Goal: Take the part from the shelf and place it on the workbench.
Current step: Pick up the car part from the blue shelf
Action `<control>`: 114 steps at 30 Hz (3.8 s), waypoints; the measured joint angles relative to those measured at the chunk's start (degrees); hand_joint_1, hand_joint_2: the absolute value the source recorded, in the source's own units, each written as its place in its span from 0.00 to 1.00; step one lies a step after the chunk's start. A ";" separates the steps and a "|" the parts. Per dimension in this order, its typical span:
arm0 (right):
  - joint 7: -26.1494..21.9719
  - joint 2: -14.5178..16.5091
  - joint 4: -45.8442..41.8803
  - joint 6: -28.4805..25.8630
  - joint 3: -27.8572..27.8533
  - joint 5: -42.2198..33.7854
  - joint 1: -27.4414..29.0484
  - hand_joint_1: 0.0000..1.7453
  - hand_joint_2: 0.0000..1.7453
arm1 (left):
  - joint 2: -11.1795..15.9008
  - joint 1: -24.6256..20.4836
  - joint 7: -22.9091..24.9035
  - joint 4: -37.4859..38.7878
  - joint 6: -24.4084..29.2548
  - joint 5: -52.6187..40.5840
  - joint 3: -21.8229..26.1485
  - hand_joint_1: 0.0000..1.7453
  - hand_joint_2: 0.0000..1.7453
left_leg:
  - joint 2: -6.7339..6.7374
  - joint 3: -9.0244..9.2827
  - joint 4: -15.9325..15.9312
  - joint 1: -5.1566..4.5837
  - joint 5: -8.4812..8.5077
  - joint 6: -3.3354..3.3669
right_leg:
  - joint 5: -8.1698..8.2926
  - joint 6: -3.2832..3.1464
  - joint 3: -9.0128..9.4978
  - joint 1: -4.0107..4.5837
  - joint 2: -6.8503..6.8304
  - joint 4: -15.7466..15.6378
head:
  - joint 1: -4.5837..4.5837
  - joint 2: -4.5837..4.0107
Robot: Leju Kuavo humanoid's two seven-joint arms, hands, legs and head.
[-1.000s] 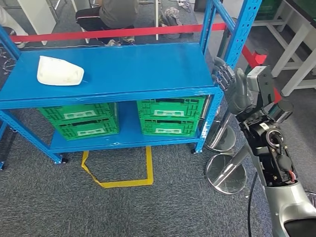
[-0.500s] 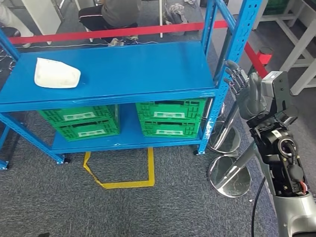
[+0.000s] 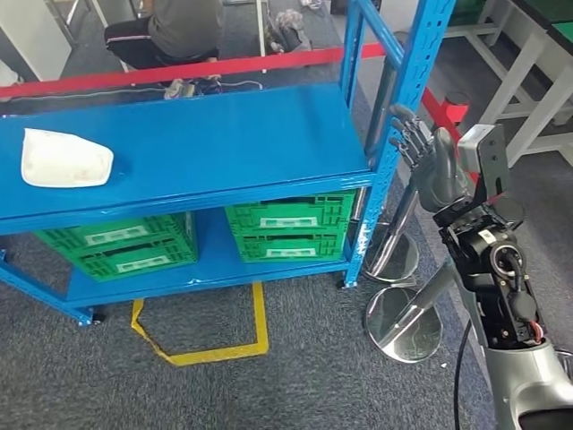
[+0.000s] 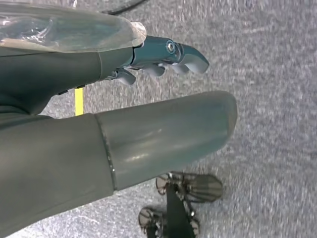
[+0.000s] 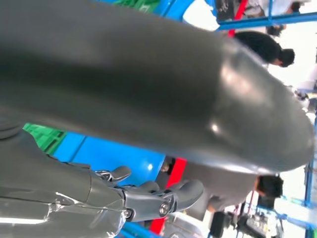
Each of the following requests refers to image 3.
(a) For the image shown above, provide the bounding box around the white desk panel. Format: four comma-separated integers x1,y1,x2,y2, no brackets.
0,0,74,82

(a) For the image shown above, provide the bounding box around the white plastic shell part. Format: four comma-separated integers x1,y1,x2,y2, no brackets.
21,127,115,190

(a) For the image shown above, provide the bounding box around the yellow floor tape outline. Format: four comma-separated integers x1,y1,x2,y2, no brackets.
130,281,270,368

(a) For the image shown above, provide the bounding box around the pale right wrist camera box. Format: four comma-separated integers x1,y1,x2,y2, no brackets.
457,123,513,200

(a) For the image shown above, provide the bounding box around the chrome stanchion post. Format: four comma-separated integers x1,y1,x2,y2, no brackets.
351,30,404,222
364,261,454,365
361,90,471,285

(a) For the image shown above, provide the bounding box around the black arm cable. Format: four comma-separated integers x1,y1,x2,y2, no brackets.
452,319,473,430

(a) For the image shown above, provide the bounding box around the red barrier belt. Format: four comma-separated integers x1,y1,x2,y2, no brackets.
0,42,387,101
420,87,480,186

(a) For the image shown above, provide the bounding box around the green plastic crate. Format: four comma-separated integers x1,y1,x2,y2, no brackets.
225,189,357,264
35,212,198,284

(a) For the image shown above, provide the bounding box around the grey backpack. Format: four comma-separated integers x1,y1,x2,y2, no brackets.
268,8,313,56

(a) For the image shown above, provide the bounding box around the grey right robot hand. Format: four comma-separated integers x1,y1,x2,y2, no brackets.
388,103,471,213

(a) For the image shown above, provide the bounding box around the white frame workbench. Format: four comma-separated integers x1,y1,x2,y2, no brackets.
443,0,573,168

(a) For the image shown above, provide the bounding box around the blue metal shelf rack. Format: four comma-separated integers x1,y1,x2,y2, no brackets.
0,0,458,329

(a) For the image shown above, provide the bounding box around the person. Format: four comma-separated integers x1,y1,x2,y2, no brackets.
104,0,225,100

